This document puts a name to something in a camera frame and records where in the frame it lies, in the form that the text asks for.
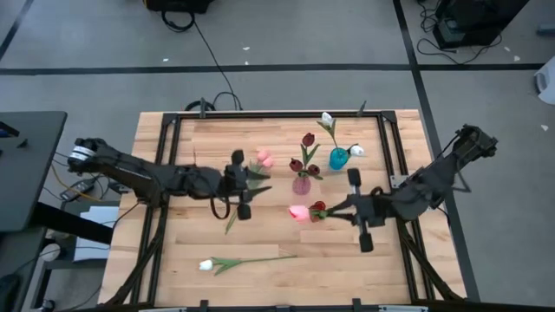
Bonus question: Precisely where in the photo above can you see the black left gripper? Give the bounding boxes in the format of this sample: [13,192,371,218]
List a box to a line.
[224,149,273,221]

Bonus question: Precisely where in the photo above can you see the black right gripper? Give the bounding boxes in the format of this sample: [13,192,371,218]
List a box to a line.
[328,167,385,254]

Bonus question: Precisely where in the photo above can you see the pink artificial tulip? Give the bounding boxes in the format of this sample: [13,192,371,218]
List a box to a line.
[288,204,330,225]
[249,156,276,192]
[224,149,271,236]

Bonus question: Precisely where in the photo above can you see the red glass vase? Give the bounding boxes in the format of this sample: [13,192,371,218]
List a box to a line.
[308,200,327,223]

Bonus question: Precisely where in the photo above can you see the pink glass vase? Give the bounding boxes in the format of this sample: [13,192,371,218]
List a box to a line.
[291,175,312,196]

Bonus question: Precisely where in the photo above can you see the teal glass vase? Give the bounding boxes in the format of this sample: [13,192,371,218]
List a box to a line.
[329,146,350,172]

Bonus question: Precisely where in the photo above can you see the white box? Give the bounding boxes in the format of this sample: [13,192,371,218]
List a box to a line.
[73,205,121,262]

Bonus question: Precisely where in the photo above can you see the black power adapter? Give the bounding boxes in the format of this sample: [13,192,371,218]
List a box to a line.
[59,178,97,201]

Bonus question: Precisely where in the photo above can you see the black desk foot beam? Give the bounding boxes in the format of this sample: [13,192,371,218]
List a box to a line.
[34,202,114,244]

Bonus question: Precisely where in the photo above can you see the black equipment box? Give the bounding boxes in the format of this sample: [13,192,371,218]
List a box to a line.
[145,0,213,13]

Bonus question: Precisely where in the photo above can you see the round white object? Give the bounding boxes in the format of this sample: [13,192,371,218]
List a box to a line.
[39,243,62,262]

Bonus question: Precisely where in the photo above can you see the large black equipment case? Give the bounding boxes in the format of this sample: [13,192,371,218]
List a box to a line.
[433,0,531,49]

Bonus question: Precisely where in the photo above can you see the black desk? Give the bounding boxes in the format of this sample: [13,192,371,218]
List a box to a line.
[0,111,69,233]

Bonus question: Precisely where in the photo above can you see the white plastic object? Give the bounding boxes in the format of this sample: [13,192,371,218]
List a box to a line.
[534,55,555,106]

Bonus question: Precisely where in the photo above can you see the dark grey side table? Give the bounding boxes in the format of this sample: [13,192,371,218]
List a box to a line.
[0,228,48,312]

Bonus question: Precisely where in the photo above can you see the dark device with blue edge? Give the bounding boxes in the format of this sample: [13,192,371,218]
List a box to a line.
[0,120,21,139]

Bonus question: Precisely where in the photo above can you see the black aluminium table frame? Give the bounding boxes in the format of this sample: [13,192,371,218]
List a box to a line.
[103,108,467,307]

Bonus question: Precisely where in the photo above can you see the looped black cable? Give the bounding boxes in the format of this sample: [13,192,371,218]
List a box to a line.
[185,91,244,113]

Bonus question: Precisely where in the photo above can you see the long black floor cable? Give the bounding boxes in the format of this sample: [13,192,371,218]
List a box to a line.
[193,20,242,110]

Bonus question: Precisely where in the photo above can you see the coiled black cable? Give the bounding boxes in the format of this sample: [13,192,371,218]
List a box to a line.
[160,10,196,34]

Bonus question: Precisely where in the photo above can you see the tangled black cables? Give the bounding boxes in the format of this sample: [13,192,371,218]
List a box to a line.
[416,0,504,66]

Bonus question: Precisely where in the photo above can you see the yellow cable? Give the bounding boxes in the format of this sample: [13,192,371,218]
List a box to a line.
[50,164,105,203]

